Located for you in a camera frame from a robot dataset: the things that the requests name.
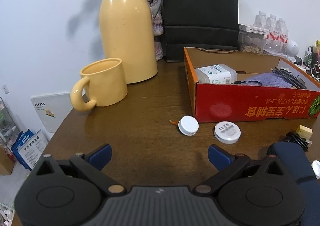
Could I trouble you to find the small white bottle cap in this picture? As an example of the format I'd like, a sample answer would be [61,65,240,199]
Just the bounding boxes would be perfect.
[178,115,199,136]

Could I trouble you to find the navy blue soft case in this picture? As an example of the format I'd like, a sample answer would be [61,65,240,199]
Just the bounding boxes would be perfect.
[267,142,320,225]

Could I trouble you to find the clear cotton swab box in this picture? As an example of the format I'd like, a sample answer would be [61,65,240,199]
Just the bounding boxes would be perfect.
[195,64,238,84]

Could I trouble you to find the purple woven cloth pouch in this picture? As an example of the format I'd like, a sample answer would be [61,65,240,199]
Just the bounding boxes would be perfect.
[241,73,293,88]

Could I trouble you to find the braided black cable coil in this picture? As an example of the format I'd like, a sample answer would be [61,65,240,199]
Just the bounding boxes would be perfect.
[270,66,308,90]

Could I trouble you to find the flat white round tin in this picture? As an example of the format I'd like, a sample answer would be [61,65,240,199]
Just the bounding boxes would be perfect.
[214,121,241,145]

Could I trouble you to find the red cardboard box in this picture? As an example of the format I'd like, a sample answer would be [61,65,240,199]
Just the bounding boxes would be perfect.
[184,47,319,123]

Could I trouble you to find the blue white pamphlets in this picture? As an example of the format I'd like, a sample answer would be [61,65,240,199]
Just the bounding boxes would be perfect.
[11,130,48,171]

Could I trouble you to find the yellow ceramic mug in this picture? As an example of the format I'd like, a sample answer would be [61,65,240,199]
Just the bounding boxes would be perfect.
[71,58,127,112]

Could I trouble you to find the beige eraser block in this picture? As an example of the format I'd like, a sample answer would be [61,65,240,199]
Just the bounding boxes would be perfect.
[296,125,313,140]

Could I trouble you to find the clear seed container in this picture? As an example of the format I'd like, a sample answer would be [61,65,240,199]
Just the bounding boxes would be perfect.
[238,24,269,54]

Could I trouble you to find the water bottle middle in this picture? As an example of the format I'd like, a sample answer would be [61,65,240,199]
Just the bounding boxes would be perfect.
[264,14,277,50]

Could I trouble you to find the white round robot toy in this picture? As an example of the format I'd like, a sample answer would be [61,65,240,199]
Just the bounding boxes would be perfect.
[285,40,299,63]

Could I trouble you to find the yellow thermos jug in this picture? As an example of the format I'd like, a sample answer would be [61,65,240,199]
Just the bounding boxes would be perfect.
[99,0,162,84]

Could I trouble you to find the water bottle right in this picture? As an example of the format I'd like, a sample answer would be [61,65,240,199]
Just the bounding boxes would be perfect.
[274,18,289,53]

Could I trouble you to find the knitted purple vase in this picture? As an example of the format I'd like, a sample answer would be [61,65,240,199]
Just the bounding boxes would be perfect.
[147,0,164,61]

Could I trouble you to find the black paper shopping bag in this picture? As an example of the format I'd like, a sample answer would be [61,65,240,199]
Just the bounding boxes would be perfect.
[162,0,239,62]

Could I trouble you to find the colourful snack bag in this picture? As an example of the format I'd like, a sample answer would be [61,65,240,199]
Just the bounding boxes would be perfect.
[315,40,320,62]

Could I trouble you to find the tangle of white cables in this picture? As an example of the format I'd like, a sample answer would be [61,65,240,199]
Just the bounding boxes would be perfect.
[294,51,320,79]

